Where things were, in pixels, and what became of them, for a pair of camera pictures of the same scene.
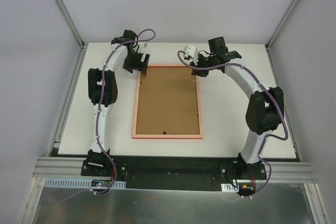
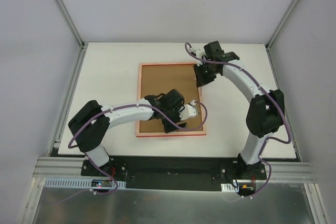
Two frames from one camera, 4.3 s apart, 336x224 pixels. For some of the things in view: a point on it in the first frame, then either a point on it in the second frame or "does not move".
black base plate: x=176 y=174 does not move
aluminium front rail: x=60 y=167 does not move
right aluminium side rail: x=296 y=151 does not move
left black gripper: x=135 y=65 → x=172 y=123
